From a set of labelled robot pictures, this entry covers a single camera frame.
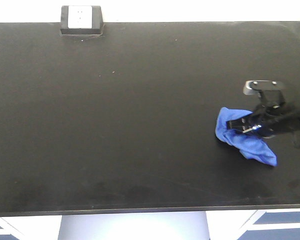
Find white blue base cabinets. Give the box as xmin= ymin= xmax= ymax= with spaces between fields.
xmin=0 ymin=208 xmax=300 ymax=240

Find black desktop power socket box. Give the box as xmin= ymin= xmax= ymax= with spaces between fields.
xmin=60 ymin=5 xmax=105 ymax=36

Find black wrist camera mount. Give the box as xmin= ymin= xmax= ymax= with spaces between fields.
xmin=243 ymin=80 xmax=286 ymax=108

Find blue microfiber cloth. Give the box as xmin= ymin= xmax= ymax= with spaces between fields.
xmin=215 ymin=107 xmax=278 ymax=167

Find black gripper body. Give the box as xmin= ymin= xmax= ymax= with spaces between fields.
xmin=248 ymin=103 xmax=296 ymax=138

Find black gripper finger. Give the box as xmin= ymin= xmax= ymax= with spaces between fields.
xmin=226 ymin=115 xmax=252 ymax=128
xmin=242 ymin=124 xmax=262 ymax=134

